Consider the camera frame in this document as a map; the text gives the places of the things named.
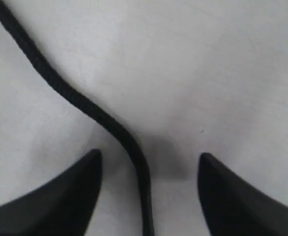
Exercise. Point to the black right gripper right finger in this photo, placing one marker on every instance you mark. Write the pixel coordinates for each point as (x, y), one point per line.
(233, 207)

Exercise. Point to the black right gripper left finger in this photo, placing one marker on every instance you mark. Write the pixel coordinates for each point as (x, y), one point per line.
(61, 207)

